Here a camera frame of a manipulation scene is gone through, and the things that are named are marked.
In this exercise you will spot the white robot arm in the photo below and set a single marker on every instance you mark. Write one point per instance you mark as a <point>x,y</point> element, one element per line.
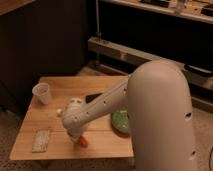
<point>159,106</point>

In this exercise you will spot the metal shelf rail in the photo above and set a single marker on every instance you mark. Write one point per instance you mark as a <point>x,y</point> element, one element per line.
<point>138,57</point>

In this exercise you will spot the orange red pepper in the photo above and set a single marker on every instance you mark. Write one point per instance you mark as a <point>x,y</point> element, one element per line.
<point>82,142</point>

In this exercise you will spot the clear plastic cup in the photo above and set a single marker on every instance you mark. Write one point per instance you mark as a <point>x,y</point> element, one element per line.
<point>42,92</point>

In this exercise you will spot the small black box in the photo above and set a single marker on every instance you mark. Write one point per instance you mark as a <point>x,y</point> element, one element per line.
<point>91,97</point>

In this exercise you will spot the green plate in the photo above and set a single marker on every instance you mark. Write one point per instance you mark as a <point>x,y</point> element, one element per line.
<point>119,121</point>

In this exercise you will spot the wooden table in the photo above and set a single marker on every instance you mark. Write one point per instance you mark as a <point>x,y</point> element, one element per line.
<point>103,142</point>

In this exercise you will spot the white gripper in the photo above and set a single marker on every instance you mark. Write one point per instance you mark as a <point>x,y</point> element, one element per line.
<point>76,133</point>

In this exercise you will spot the black handle object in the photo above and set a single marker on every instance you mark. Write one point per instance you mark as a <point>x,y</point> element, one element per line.
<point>198,71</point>

